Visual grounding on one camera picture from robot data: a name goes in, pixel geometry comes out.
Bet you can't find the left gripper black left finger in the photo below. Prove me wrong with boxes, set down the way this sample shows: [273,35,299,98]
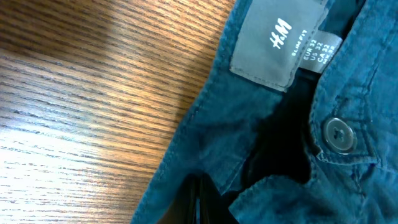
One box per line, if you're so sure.
[157,175,197,224]

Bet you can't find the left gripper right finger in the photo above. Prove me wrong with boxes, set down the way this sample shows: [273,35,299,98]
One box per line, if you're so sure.
[199,175,238,224]

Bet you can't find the dark blue shorts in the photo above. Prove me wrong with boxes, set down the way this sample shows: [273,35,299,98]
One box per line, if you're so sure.
[132,0,397,223]

